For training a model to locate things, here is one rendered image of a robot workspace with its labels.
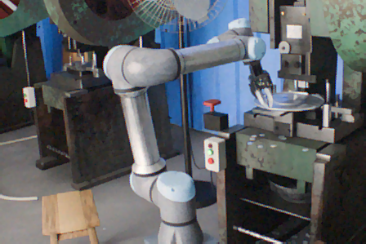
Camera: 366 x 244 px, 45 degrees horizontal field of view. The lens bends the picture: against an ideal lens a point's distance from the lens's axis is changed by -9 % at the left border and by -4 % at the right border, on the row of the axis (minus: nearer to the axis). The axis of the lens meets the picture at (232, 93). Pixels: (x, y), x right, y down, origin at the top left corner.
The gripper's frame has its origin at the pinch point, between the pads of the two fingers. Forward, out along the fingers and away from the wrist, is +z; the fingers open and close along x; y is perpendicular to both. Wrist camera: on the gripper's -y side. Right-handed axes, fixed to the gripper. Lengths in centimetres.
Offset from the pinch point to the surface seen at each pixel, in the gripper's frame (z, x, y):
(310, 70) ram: -4.7, 21.7, -6.4
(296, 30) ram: -21.3, 22.9, -10.5
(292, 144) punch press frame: 16.9, 3.1, 5.1
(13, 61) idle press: -47, -184, -270
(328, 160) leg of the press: 22.1, 11.9, 20.7
